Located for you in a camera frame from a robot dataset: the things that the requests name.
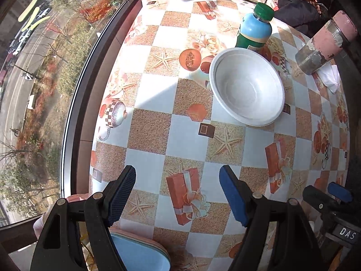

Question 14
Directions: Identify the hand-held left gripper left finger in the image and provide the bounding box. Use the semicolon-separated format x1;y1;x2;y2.
30;165;137;271

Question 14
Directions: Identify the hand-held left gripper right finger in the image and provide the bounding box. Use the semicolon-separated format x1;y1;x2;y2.
219;165;325;271

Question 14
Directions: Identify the green bottle with blue label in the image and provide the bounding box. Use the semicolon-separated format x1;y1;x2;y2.
235;2;275;54

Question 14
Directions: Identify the printed checkered tablecloth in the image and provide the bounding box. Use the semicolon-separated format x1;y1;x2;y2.
90;0;352;271

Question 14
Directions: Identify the white tissue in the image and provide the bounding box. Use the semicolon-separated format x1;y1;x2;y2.
315;61;340;94

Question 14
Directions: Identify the pink metal tumbler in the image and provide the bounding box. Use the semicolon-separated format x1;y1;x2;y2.
295;10;357;75

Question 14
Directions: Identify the blue square plate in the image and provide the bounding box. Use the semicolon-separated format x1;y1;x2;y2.
110;235;171;271

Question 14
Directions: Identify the dark window frame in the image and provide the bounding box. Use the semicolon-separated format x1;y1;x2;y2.
0;0;141;255

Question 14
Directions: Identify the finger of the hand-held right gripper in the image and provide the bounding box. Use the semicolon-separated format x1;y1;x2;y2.
303;185;340;224
327;182;355;204

